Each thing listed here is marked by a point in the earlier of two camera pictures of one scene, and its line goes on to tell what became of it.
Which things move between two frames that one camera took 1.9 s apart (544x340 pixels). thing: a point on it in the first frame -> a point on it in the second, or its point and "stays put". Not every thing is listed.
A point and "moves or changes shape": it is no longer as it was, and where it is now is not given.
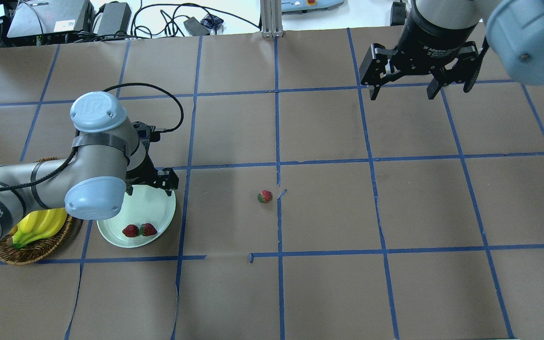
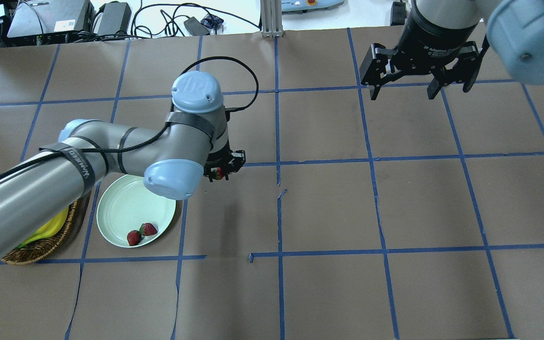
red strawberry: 131,231 moves or changes shape
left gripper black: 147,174 -> 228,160
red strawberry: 265,196 -> 217,173
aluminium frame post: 271,14 stays put
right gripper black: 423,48 stays put
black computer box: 38,17 stays put
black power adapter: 115,17 stays put
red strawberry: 147,229 stays put
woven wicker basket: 4,250 stays put
